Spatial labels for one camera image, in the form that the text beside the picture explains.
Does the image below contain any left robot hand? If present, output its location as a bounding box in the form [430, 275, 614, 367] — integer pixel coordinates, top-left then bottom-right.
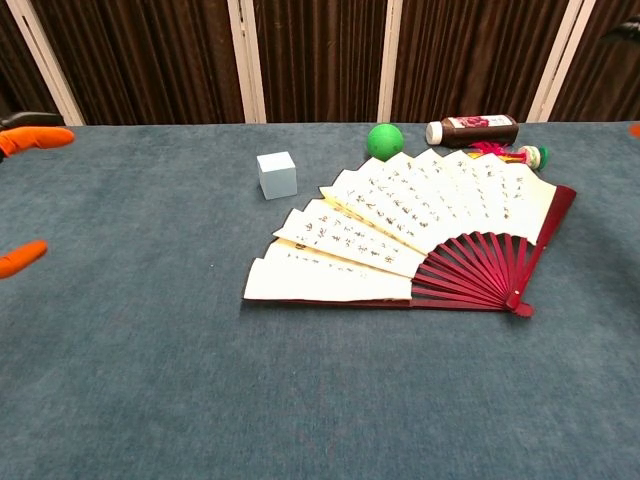
[0, 112, 76, 280]

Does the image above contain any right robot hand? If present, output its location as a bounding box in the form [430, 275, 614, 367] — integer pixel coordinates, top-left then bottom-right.
[599, 14, 640, 140]

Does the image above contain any red ribbed paper folding fan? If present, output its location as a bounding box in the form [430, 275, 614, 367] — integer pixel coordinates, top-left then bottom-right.
[243, 148, 578, 319]

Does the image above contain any colourful feather shuttlecock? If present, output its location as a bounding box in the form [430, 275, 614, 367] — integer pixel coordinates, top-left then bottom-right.
[467, 141, 550, 174]

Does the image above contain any dark brown curtain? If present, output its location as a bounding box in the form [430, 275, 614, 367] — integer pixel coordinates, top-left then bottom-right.
[0, 0, 640, 136]

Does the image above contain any brown bottle with white cap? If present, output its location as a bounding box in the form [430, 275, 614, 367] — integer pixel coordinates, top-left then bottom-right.
[425, 114, 520, 149]

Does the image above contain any teal felt table cover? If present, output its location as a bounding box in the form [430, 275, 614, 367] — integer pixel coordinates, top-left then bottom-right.
[0, 121, 640, 480]

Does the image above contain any light blue cube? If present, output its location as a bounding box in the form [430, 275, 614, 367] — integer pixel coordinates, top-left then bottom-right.
[256, 151, 299, 201]

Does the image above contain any green ball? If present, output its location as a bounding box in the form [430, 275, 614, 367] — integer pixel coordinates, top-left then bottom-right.
[367, 123, 405, 162]

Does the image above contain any white screen frame post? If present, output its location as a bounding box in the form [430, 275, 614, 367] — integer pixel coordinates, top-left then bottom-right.
[377, 0, 404, 124]
[5, 0, 86, 127]
[526, 0, 585, 124]
[227, 0, 268, 125]

